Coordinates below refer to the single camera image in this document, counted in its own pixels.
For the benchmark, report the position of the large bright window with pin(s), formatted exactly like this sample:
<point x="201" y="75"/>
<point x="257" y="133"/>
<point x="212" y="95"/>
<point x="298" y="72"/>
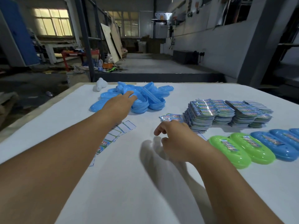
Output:
<point x="52" y="23"/>

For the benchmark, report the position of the white backing sheet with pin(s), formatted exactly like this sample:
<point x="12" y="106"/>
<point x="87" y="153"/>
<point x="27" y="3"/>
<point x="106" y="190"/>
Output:
<point x="202" y="136"/>
<point x="92" y="162"/>

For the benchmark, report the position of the stacks of colourful sticker sheets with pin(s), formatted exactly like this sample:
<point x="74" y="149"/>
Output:
<point x="198" y="116"/>

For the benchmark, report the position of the orange box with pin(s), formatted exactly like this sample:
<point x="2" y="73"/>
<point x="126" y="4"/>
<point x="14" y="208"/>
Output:
<point x="108" y="65"/>

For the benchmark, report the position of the small white plastic figure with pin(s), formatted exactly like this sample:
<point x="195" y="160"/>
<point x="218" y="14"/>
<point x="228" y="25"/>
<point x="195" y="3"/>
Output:
<point x="100" y="85"/>

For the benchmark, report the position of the red metal table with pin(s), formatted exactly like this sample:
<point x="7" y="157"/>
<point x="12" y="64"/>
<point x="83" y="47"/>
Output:
<point x="72" y="53"/>

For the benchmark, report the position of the person's right forearm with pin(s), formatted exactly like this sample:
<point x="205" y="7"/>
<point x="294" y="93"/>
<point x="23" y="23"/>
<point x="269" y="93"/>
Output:
<point x="233" y="195"/>

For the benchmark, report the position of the blue plastic box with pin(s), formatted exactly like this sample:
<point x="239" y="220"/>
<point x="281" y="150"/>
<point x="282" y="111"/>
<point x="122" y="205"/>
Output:
<point x="295" y="131"/>
<point x="293" y="142"/>
<point x="287" y="153"/>

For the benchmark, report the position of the clear water bottle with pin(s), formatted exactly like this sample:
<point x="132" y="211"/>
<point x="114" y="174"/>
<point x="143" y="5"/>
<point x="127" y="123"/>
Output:
<point x="100" y="65"/>

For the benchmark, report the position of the person's right hand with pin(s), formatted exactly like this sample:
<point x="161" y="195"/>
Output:
<point x="184" y="142"/>

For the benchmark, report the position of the pale wooden crate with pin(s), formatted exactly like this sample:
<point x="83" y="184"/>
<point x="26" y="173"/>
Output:
<point x="78" y="79"/>

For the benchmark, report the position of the pale leaning plywood board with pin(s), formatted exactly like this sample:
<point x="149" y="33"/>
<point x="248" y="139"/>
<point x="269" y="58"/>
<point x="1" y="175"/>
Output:
<point x="109" y="43"/>

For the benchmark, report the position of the wicker basket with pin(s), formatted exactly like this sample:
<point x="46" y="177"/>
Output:
<point x="124" y="53"/>

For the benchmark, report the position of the pile of blue soap dishes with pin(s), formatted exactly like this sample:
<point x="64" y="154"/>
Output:
<point x="151" y="97"/>

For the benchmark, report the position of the white metal workbench frame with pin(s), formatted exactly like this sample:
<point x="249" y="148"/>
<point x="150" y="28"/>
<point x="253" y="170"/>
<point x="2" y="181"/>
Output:
<point x="47" y="52"/>

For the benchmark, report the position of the thick dark steel post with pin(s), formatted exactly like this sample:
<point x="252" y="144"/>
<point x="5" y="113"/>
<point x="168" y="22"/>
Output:
<point x="85" y="46"/>

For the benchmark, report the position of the grey slanted pillar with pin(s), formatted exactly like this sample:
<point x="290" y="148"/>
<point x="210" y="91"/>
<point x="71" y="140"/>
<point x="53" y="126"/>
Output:
<point x="261" y="51"/>

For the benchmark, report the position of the white plastic bag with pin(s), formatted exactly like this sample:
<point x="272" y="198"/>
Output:
<point x="109" y="58"/>

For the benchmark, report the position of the thin dark steel post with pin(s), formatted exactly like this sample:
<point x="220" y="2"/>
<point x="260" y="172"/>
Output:
<point x="98" y="34"/>

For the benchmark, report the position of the glossy sticker sheets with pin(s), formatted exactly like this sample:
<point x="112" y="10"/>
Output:
<point x="170" y="117"/>

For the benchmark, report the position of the plastic bottle on floor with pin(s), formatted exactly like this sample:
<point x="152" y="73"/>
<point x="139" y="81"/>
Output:
<point x="49" y="93"/>

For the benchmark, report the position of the black box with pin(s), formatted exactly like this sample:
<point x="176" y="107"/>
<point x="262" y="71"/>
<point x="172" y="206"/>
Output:
<point x="185" y="57"/>

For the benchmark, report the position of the brown leaning board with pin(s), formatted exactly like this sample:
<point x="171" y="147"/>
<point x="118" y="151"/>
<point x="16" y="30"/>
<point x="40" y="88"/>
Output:
<point x="116" y="40"/>

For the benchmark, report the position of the blue and white machine cabinet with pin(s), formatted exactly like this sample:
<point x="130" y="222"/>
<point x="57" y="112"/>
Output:
<point x="18" y="34"/>

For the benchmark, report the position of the black wall plug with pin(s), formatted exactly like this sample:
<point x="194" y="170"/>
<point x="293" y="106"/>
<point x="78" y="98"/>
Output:
<point x="201" y="54"/>

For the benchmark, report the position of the person's left hand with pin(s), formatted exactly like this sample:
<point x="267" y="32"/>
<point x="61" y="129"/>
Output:
<point x="119" y="106"/>

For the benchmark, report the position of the fanned backing sheets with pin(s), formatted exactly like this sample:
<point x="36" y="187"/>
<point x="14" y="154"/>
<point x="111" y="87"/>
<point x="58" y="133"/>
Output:
<point x="126" y="127"/>

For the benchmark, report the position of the wooden pallet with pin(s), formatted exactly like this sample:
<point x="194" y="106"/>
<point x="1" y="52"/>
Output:
<point x="7" y="101"/>

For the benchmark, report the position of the wide window with grid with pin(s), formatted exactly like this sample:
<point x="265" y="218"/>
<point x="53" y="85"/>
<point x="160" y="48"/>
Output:
<point x="128" y="25"/>

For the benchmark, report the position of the green soap dish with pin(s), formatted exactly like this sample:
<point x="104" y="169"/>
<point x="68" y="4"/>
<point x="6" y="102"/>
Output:
<point x="264" y="156"/>

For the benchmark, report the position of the silver machine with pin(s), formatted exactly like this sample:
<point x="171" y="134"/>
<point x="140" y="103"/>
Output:
<point x="161" y="30"/>

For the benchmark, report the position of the person's left forearm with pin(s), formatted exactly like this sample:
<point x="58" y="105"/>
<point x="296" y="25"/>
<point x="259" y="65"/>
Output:
<point x="46" y="172"/>

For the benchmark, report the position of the green tool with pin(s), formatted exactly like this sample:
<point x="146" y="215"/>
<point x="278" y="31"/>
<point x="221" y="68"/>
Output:
<point x="112" y="69"/>

